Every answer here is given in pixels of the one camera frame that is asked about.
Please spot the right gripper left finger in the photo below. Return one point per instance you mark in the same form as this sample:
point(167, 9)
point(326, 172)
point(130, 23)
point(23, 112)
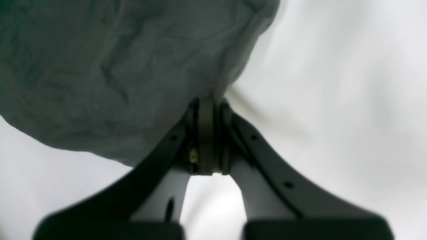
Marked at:
point(145, 204)

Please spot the dark grey t-shirt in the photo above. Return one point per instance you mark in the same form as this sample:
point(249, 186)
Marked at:
point(110, 77)

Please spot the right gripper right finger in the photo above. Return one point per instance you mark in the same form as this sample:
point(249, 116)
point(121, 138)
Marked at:
point(281, 204)

